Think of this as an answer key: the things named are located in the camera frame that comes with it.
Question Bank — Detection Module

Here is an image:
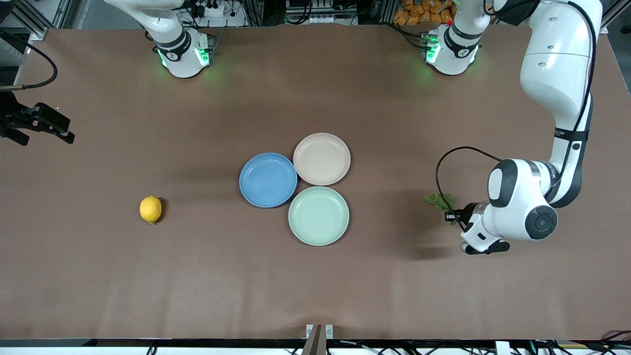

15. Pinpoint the white power strip with plugs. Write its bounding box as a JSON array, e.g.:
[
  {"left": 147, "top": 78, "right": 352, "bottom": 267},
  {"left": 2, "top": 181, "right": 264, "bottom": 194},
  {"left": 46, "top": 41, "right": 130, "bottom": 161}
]
[{"left": 190, "top": 0, "right": 247, "bottom": 28}]

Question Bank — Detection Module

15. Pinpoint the beige plate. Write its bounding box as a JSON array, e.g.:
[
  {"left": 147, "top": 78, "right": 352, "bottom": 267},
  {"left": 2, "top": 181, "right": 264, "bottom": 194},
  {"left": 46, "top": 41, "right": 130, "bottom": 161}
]
[{"left": 293, "top": 133, "right": 351, "bottom": 186}]

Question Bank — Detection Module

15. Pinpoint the green lettuce leaf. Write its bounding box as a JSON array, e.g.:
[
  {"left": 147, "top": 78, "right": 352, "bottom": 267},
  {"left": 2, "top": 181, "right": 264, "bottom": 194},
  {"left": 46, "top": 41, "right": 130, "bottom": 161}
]
[{"left": 424, "top": 193, "right": 459, "bottom": 226}]

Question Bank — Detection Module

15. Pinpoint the grey camera pole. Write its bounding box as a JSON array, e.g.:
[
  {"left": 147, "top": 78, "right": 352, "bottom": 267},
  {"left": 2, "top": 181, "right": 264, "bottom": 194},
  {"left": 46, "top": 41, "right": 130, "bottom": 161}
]
[{"left": 302, "top": 324, "right": 327, "bottom": 355}]

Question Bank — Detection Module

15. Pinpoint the blue plate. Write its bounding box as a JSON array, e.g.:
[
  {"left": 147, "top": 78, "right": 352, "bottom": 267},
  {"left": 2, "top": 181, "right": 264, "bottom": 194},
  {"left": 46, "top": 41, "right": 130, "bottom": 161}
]
[{"left": 239, "top": 152, "right": 298, "bottom": 208}]

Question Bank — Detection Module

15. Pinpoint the black arm base cable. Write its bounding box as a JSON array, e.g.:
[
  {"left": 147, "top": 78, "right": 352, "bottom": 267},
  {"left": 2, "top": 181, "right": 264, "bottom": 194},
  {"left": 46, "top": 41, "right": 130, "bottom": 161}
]
[{"left": 392, "top": 22, "right": 427, "bottom": 50}]

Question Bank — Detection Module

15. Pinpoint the brown table cover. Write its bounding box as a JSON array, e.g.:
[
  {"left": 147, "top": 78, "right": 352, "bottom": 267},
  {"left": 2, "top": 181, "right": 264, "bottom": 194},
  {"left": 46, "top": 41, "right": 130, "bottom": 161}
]
[{"left": 0, "top": 25, "right": 631, "bottom": 341}]

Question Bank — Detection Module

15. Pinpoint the black cable under table edge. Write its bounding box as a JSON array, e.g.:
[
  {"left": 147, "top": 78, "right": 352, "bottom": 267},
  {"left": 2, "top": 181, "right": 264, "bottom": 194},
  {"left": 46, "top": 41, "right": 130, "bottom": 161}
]
[{"left": 597, "top": 329, "right": 631, "bottom": 352}]

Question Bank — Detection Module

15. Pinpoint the bag of oranges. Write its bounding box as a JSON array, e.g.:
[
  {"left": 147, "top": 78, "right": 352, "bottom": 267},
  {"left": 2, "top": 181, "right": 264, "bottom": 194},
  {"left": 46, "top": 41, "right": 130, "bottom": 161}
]
[{"left": 393, "top": 0, "right": 456, "bottom": 26}]

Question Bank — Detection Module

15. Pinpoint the aluminium frame profile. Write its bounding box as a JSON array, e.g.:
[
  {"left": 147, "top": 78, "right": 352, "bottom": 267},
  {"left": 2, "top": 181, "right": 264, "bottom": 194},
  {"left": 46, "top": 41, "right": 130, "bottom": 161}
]
[
  {"left": 601, "top": 0, "right": 631, "bottom": 30},
  {"left": 12, "top": 0, "right": 72, "bottom": 37}
]

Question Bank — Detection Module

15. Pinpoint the yellow lemon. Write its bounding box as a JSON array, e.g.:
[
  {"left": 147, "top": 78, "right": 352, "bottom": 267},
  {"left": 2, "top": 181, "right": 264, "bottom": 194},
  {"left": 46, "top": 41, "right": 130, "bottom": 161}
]
[{"left": 140, "top": 196, "right": 163, "bottom": 224}]

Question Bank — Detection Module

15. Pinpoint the pale green plate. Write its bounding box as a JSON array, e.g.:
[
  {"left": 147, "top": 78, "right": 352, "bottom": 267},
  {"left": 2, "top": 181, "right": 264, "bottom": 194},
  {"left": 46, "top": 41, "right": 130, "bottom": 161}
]
[{"left": 288, "top": 186, "right": 350, "bottom": 246}]

